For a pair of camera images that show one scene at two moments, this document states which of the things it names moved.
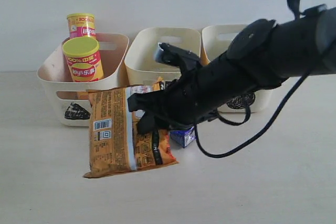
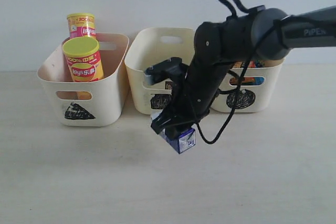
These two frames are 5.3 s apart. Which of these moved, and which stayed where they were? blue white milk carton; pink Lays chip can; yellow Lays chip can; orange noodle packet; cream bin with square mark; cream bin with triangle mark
Moved: orange noodle packet; blue white milk carton
Stayed: cream bin with square mark; cream bin with triangle mark; pink Lays chip can; yellow Lays chip can
